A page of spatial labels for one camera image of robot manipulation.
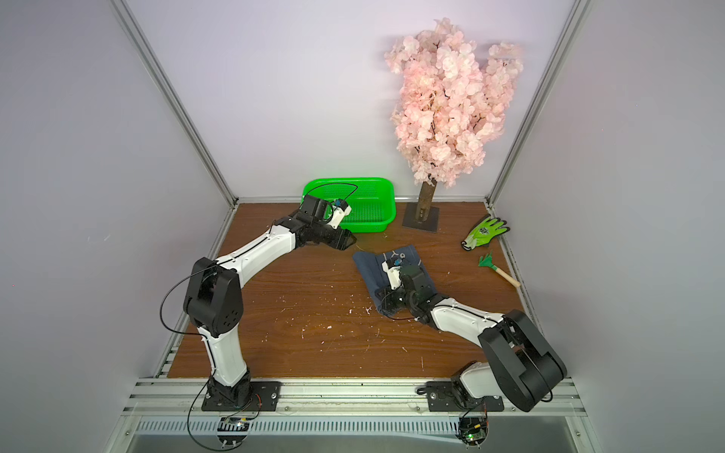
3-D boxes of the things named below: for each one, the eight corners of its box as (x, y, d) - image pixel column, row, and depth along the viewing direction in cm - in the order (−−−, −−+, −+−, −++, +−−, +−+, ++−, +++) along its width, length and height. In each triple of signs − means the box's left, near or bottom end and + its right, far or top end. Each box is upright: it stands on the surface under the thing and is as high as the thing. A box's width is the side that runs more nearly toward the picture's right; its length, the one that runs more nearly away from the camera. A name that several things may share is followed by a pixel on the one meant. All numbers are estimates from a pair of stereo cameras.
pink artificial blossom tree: (378, 230, 114) (379, 50, 63) (405, 192, 129) (425, 20, 78) (444, 259, 104) (509, 74, 53) (465, 214, 119) (533, 35, 68)
